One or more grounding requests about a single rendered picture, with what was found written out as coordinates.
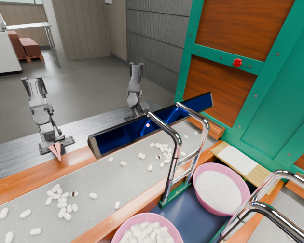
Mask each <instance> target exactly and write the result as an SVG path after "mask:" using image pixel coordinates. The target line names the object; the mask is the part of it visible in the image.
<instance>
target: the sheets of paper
mask: <svg viewBox="0 0 304 243"><path fill-rule="evenodd" d="M218 156H219V157H220V158H222V159H223V160H225V161H226V162H228V163H229V164H230V165H232V166H233V167H234V168H236V169H237V170H239V171H240V172H241V173H243V174H244V175H247V174H248V173H249V172H250V171H251V170H252V169H253V168H254V167H256V166H257V165H258V164H257V163H256V162H255V161H254V160H252V159H250V158H249V157H248V156H246V155H245V154H243V153H242V152H240V151H239V150H237V149H236V148H234V147H233V146H232V147H231V146H228V147H226V148H225V149H224V150H223V151H221V152H220V153H219V154H218Z"/></svg>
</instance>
